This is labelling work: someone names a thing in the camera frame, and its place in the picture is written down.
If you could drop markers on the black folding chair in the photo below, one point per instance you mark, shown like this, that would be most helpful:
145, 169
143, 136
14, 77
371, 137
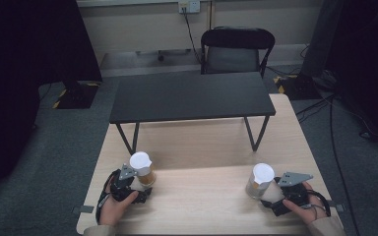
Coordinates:
236, 41

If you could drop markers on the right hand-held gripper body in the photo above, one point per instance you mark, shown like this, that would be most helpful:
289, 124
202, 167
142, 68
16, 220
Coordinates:
294, 193

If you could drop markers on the small black table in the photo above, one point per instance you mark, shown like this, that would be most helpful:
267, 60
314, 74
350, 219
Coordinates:
190, 95

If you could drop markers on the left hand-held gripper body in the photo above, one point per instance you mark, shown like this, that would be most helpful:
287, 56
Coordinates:
122, 188

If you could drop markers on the black curtain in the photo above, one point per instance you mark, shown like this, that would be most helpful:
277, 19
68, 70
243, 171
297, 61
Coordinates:
364, 49
23, 65

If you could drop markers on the person's right hand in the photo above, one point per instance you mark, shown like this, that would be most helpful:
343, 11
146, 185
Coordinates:
310, 211

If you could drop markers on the black stand base striped tape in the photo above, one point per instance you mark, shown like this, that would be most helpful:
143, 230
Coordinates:
298, 88
77, 96

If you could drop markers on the person's left hand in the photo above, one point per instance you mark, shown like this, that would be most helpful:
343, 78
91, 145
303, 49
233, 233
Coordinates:
114, 209

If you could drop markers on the grey table clamp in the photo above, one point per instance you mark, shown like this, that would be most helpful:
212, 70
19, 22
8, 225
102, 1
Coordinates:
339, 207
82, 209

